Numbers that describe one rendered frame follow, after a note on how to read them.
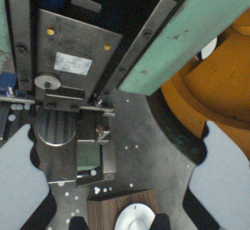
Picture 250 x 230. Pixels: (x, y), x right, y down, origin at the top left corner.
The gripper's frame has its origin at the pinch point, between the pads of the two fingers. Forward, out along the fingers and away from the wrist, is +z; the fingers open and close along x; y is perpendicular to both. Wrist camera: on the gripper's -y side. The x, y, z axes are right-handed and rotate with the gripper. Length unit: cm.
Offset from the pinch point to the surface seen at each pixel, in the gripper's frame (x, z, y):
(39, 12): -11.9, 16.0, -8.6
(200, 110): 22.3, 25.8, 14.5
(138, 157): 17, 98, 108
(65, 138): -18.7, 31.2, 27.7
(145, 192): 15, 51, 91
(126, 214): 2, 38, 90
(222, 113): 26.6, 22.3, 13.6
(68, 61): -10.6, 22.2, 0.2
